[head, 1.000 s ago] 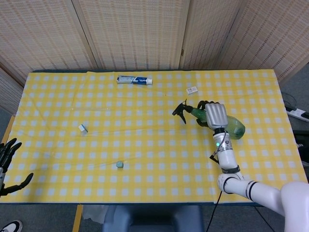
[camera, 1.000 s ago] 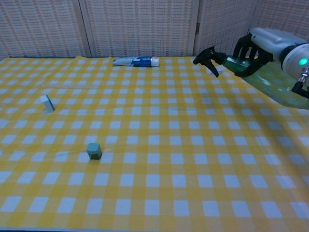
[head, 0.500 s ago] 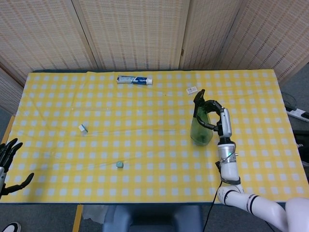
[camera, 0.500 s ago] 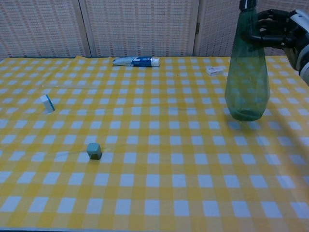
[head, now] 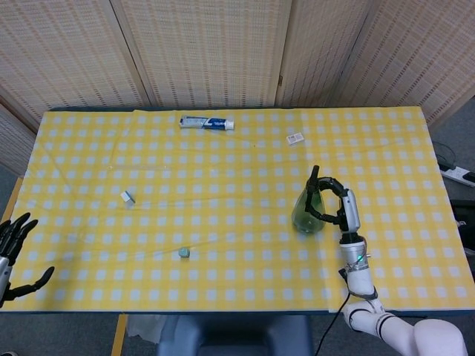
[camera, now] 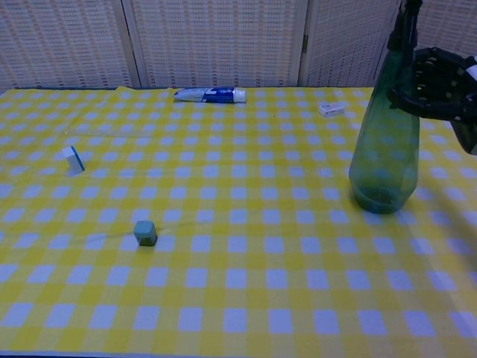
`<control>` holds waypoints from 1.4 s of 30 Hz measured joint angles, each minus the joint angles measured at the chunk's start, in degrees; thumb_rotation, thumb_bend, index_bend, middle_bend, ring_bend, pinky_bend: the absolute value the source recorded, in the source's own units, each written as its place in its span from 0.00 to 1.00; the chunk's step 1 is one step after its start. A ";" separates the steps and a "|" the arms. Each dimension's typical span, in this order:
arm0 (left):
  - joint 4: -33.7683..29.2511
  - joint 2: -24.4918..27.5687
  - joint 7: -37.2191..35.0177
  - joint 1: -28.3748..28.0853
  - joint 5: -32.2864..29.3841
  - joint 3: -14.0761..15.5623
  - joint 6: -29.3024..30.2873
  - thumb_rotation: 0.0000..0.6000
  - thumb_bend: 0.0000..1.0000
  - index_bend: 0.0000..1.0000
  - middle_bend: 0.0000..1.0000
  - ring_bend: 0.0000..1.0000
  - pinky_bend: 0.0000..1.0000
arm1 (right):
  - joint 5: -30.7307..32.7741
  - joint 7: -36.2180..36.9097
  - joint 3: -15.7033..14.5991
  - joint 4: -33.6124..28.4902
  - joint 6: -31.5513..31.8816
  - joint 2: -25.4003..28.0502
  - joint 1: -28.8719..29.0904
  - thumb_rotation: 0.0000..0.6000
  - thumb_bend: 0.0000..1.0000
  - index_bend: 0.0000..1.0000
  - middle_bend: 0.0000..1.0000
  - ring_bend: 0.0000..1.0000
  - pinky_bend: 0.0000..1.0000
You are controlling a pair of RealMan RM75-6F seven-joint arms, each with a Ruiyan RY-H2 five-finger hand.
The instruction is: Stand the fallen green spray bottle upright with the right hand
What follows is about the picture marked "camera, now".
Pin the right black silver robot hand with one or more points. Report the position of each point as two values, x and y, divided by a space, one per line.
443 93

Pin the green spray bottle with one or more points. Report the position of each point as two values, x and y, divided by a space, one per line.
384 156

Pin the woven folding screen panel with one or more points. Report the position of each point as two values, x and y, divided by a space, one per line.
447 26
63 41
346 41
216 41

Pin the small white cardboard box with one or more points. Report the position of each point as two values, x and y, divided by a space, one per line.
331 109

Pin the brass screen hinge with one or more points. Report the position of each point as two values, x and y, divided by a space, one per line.
306 43

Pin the blue white toothpaste tube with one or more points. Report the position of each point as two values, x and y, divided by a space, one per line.
212 95

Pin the yellow white checked tablecloth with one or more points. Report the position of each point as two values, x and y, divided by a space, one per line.
238 223

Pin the small green cube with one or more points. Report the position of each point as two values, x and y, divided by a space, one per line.
145 233

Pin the white blue eraser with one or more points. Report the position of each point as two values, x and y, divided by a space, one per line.
72 160

